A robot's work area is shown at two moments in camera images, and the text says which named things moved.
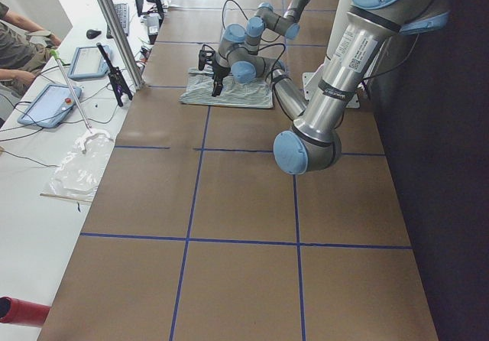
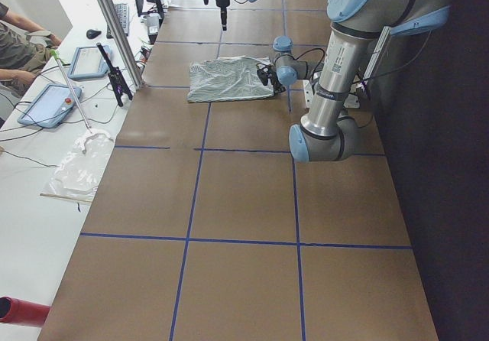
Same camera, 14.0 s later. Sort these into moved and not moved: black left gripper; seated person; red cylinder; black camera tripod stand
Moved: black left gripper
Not moved: seated person; black camera tripod stand; red cylinder
